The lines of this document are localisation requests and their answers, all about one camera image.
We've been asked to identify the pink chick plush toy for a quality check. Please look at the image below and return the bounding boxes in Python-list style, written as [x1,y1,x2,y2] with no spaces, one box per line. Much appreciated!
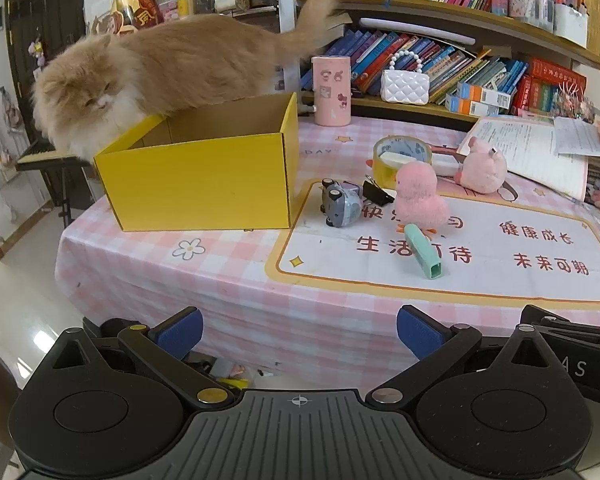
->
[394,161,450,233]

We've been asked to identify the keyboard stand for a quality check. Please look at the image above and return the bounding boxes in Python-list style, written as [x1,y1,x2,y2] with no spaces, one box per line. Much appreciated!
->
[55,165,97,226]

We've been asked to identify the pink pig plush toy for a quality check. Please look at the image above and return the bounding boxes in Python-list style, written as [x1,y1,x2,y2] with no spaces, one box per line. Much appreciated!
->
[454,136,509,194]

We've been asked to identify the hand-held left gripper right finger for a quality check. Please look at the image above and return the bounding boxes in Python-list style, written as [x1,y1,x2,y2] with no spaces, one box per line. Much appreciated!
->
[365,304,556,408]

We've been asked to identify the white pen holder box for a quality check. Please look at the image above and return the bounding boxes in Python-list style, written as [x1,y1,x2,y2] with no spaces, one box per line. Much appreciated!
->
[550,2,591,48]

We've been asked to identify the black binder clip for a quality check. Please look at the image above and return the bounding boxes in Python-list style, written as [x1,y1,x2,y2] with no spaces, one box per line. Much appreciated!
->
[362,175,396,206]

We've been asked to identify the pink sticker cup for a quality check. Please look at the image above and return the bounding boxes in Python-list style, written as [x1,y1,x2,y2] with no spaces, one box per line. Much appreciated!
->
[311,56,352,127]

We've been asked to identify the open paper workbook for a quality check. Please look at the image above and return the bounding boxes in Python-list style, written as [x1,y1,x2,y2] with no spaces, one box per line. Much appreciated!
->
[457,115,600,200]

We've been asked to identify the orange and blue cartons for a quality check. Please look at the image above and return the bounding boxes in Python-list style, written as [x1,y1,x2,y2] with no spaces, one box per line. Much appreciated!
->
[445,82,513,118]

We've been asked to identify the fortune god paper decoration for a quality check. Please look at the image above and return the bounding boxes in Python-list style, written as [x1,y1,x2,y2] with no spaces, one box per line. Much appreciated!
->
[92,0,161,36]

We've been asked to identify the dark wooden door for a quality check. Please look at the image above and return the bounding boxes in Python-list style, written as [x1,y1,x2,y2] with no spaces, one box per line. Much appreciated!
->
[4,0,88,211]

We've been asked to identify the orange fluffy cat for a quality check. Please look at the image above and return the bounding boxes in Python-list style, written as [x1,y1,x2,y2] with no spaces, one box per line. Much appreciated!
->
[30,0,353,161]

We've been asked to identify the white shelf post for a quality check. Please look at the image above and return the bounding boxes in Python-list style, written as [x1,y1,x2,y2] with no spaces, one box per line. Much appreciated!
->
[277,0,303,93]

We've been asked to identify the white pearl-handle handbag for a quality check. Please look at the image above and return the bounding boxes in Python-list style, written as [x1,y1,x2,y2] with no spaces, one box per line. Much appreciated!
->
[381,50,430,107]

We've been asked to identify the yellow tape roll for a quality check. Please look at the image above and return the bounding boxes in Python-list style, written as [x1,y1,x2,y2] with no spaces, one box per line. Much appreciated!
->
[372,135,433,181]

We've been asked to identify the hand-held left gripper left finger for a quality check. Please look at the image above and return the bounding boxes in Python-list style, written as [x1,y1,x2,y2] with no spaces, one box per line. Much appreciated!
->
[50,307,236,409]

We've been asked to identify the yellow cardboard box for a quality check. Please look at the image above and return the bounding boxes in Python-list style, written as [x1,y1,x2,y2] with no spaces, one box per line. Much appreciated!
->
[94,92,299,232]

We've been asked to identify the grey toy car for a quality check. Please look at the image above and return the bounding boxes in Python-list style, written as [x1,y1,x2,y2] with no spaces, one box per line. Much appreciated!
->
[320,178,365,228]

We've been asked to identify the wooden bookshelf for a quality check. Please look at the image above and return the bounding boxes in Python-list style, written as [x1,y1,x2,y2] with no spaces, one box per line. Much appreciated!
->
[300,0,600,126]

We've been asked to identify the green plastic whistle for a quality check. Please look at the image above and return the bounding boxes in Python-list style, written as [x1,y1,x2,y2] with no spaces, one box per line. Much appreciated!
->
[404,223,443,280]

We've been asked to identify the red dictionaries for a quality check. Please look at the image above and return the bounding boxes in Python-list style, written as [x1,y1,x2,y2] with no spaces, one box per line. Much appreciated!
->
[512,57,588,116]

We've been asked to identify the loose printed sheet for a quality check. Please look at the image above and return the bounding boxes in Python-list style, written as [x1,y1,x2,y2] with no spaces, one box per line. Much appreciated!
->
[552,116,600,158]

